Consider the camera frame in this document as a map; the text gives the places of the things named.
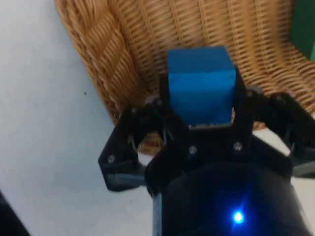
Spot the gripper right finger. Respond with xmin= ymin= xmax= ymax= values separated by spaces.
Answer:
xmin=230 ymin=65 xmax=315 ymax=178

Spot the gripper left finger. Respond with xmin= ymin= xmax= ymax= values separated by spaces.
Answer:
xmin=97 ymin=73 xmax=190 ymax=192

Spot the blue cube block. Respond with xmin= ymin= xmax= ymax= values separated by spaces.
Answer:
xmin=167 ymin=45 xmax=237 ymax=125

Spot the green block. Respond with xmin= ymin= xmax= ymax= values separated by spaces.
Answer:
xmin=288 ymin=0 xmax=315 ymax=62

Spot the wicker basket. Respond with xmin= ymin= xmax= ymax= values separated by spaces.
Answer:
xmin=54 ymin=0 xmax=315 ymax=156

